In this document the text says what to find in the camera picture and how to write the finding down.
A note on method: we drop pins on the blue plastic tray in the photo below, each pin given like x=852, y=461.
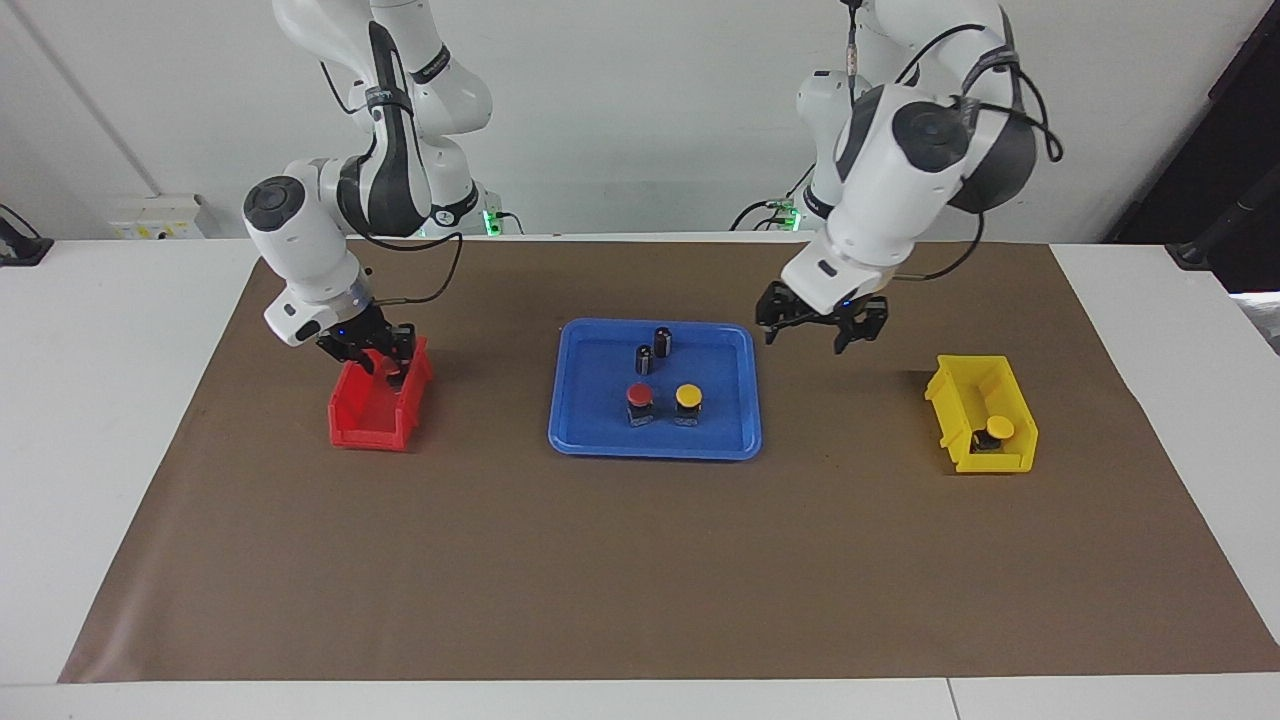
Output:
x=600, y=410

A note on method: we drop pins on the white wall socket box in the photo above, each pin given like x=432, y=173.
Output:
x=155, y=220

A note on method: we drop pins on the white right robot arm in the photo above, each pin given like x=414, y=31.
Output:
x=300, y=240

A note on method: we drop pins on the black clamp device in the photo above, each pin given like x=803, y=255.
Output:
x=18, y=245

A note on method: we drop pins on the black cylindrical capacitor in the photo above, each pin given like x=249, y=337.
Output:
x=663, y=342
x=645, y=361

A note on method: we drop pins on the yellow push button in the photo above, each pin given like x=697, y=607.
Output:
x=688, y=396
x=1000, y=429

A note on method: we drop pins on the grey striped object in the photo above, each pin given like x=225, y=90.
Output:
x=1262, y=320

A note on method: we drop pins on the red push button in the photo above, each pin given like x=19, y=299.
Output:
x=397, y=380
x=640, y=394

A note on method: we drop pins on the black stand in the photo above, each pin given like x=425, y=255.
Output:
x=1230, y=130

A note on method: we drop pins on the brown paper table mat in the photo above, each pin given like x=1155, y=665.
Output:
x=640, y=560

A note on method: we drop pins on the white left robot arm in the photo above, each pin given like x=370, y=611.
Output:
x=890, y=180

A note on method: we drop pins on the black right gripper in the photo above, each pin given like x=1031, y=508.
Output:
x=358, y=332

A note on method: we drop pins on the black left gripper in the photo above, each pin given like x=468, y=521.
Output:
x=830, y=320

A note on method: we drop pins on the yellow plastic bin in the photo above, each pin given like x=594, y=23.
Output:
x=1000, y=462

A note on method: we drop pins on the red plastic bin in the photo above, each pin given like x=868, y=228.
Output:
x=345, y=432

